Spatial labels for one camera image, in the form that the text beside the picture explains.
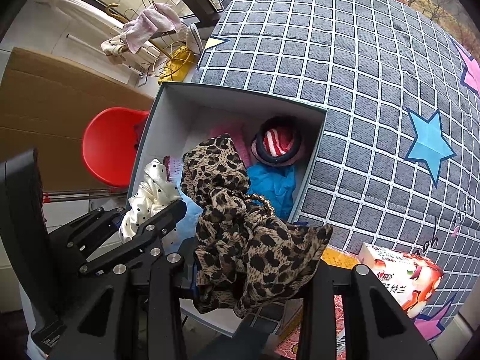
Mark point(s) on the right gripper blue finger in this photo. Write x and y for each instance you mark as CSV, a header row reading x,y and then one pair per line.
x,y
193,271

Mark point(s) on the leopard print scarf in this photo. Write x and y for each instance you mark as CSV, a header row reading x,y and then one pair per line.
x,y
247,256

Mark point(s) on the cream polka dot scrunchie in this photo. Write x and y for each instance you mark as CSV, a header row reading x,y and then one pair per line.
x,y
153,195

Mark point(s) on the pink navy striped sock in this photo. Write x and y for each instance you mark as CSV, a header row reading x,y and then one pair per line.
x,y
279,142

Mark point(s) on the light blue fluffy cloth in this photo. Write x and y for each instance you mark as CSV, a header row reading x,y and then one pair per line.
x,y
185,228

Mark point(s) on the red patterned tissue box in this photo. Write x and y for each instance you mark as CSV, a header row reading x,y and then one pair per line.
x,y
313,324

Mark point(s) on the red plastic chair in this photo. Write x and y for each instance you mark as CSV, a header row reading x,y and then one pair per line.
x,y
110,142

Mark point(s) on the yellow cloth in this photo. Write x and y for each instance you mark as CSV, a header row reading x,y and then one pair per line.
x,y
178,66

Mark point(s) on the brown cardboard box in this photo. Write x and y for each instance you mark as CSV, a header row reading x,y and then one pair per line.
x,y
47,103

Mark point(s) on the grey checked star tablecloth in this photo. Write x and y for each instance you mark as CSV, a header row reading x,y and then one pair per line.
x,y
398,160

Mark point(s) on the gold rack with clothes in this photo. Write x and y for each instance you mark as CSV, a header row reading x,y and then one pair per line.
x,y
154,35

